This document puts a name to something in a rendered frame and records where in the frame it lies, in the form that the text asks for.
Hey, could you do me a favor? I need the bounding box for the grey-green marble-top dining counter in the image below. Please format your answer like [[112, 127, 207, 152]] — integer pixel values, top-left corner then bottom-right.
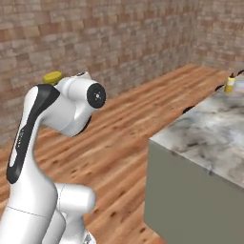
[[143, 70, 244, 244]]

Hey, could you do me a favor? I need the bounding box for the yellow mustard bottle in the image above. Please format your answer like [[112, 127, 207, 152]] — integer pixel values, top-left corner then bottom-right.
[[224, 72, 236, 94]]

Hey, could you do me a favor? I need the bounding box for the yellow round object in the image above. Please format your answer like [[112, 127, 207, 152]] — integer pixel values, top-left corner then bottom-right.
[[43, 71, 64, 86]]

